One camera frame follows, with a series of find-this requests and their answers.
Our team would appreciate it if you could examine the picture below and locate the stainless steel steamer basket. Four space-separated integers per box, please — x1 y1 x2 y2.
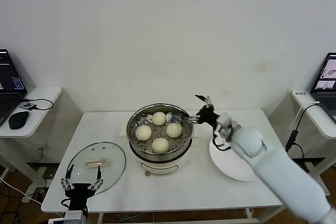
127 103 194 158

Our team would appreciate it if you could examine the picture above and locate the grey laptop with pink windows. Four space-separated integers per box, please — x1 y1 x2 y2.
309 52 336 124

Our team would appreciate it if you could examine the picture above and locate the white table leg frame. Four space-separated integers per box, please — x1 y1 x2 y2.
97 205 286 224

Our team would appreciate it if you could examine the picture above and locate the small black usb hub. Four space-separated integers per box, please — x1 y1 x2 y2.
20 102 37 111

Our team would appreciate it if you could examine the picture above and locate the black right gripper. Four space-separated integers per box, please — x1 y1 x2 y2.
187 94 221 128

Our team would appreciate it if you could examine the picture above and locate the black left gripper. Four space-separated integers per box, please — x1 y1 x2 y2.
60 164 105 211

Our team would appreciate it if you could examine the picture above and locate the glass lid with cream handle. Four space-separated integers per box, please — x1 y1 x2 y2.
66 141 127 194

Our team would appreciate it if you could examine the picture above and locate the black laptop with dark screen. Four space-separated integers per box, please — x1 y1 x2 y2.
0 49 28 127

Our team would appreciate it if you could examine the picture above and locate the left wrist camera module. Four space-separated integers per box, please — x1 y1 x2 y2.
64 209 89 224

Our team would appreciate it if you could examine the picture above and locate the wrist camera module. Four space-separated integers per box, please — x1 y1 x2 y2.
64 209 89 224
213 112 241 143

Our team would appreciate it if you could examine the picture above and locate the black looped hub cable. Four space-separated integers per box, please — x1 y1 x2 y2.
22 98 55 111

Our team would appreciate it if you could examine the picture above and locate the white electric cooker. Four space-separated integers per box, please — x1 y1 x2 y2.
119 123 203 178

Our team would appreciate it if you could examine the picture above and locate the white side desk with mouse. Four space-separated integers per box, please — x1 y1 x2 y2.
0 86 63 204

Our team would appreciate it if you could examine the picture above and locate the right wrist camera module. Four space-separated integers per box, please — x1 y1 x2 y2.
213 112 241 143

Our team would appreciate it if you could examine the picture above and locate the black computer mouse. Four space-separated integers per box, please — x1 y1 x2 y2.
8 111 30 130

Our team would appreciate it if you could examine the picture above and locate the white side desk with label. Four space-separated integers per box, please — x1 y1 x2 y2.
290 89 336 197

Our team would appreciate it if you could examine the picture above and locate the white flat cable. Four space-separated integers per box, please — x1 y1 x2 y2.
289 100 320 131

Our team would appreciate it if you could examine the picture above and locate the white steamed baozi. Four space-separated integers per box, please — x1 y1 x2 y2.
165 122 184 138
135 125 152 142
152 111 167 126
151 137 170 154

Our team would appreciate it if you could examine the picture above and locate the white round plate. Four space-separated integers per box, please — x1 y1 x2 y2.
209 129 259 182

